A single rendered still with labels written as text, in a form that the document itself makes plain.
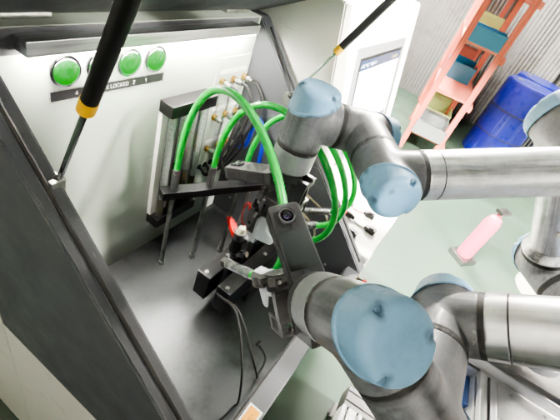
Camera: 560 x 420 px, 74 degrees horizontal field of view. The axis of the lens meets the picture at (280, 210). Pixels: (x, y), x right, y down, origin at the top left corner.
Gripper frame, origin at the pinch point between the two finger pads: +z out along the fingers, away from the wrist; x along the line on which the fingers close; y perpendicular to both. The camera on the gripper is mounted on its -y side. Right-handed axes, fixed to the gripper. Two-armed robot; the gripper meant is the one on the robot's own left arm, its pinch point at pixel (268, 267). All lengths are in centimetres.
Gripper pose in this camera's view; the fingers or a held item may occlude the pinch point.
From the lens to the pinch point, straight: 62.9
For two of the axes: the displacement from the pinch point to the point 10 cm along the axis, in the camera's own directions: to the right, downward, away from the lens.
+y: 1.8, 9.8, 0.2
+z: -3.1, 0.4, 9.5
